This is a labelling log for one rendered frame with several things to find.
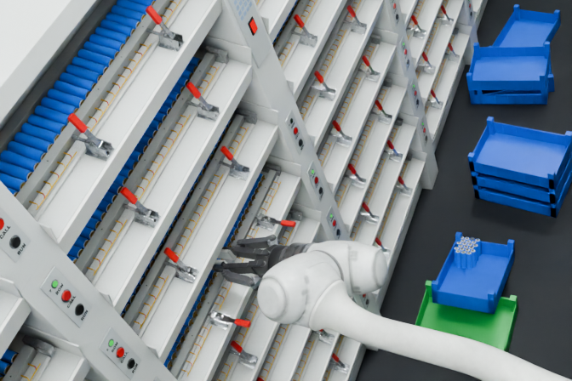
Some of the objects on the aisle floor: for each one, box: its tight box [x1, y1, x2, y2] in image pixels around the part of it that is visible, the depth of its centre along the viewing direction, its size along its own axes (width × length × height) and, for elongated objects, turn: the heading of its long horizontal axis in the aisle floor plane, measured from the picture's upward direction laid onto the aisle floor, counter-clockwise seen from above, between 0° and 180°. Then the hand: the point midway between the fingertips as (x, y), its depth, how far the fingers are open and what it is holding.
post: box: [359, 0, 438, 190], centre depth 237 cm, size 20×9×174 cm, turn 82°
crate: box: [415, 281, 518, 353], centre depth 248 cm, size 30×20×8 cm
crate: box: [432, 232, 515, 314], centre depth 253 cm, size 30×20×8 cm
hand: (218, 258), depth 169 cm, fingers closed
